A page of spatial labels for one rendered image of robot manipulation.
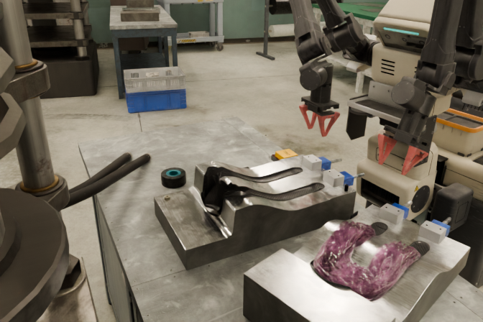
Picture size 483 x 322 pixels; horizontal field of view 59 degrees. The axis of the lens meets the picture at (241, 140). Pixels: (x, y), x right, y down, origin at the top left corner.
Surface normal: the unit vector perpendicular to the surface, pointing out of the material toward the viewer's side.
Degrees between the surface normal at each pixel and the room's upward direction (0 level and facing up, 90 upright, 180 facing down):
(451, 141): 92
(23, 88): 90
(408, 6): 42
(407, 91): 64
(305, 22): 70
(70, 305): 0
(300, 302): 0
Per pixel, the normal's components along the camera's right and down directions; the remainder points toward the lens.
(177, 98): 0.30, 0.40
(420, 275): -0.09, -0.87
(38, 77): 0.98, 0.08
